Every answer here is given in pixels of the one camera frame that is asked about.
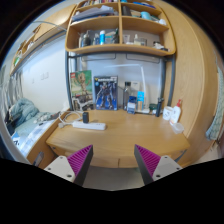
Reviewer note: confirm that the wooden wall shelf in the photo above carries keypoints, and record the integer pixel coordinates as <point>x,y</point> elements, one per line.
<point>136,26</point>

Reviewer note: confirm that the clear plastic cup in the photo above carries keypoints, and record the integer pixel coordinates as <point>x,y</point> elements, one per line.
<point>178,128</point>

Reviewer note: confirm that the bed with blue bedding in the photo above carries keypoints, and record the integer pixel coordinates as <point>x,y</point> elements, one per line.
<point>26,124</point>

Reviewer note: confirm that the wooden desk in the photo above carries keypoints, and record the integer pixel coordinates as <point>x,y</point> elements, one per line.
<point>114,146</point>

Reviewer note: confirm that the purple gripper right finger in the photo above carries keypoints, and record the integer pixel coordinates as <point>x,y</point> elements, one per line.
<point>152,166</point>

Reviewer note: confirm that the white lotion pump bottle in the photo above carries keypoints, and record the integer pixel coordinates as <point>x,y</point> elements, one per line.
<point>175,113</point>

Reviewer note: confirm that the wooden wardrobe side panel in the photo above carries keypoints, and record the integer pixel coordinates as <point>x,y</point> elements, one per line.
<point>196,80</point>

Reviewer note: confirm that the blue robot model box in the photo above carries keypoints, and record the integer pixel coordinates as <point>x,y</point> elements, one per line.
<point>106,92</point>

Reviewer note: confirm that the white mug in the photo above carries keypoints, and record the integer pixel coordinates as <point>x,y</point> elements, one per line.
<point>167,112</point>

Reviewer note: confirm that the white power strip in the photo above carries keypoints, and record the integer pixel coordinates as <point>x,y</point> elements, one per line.
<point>91,126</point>

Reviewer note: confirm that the small blue box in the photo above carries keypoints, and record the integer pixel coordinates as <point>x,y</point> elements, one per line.
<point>131,105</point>

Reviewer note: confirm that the light blue carton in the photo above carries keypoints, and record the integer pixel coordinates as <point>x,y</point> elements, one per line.
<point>140,100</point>

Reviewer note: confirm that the white desk lamp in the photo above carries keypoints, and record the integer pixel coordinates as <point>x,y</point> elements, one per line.
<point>146,105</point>

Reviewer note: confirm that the dark glass bottle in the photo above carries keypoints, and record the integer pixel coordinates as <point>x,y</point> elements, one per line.
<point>126,94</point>

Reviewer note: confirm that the green Groot Lego box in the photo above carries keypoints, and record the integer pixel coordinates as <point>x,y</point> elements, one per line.
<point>81,90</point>

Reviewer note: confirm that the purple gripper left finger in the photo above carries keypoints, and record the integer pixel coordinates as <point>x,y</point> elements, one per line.
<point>74,167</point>

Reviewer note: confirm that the black cylinder bottle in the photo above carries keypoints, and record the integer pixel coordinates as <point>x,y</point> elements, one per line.
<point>159,105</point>

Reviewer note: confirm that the black charger plug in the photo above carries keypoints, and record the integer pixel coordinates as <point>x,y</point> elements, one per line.
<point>85,117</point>

